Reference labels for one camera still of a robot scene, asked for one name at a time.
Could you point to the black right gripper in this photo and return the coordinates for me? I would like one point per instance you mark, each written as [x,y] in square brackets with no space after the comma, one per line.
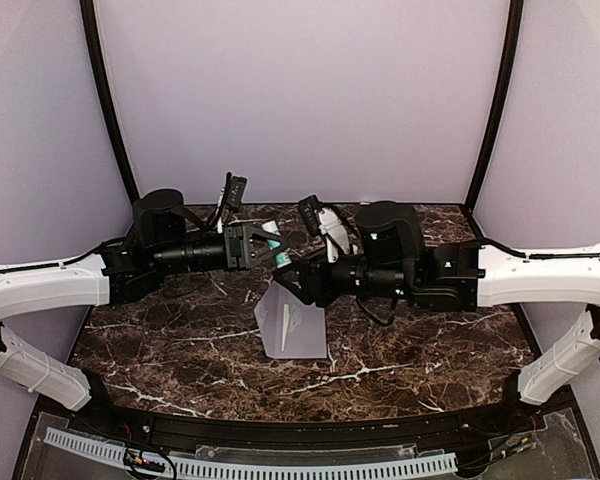
[313,276]

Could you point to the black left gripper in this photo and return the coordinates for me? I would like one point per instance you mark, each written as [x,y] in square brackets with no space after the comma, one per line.
[238,241]

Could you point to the cream lined letter paper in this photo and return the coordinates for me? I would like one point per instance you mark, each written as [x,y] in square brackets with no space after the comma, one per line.
[285,326]

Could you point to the grey paper envelope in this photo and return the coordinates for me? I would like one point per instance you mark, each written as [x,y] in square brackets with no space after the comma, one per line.
[306,338]

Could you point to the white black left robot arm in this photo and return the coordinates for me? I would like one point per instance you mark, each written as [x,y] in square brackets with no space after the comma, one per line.
[165,238]

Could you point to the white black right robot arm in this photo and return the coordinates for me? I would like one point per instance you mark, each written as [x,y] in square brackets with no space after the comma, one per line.
[382,254]

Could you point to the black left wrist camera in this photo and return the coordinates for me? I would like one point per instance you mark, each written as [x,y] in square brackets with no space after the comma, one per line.
[230,200]

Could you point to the black front frame rail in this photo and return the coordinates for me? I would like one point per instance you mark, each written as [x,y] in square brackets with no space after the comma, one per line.
[462,428]

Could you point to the white slotted cable duct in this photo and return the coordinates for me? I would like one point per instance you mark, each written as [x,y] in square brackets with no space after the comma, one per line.
[210,462]

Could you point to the black left corner post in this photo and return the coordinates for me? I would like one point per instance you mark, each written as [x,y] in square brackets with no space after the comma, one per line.
[104,93]

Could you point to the black corner post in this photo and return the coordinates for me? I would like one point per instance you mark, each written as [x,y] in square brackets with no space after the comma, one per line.
[104,93]
[500,93]

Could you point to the black right corner post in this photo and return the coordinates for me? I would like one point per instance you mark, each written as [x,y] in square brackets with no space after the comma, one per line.
[500,93]

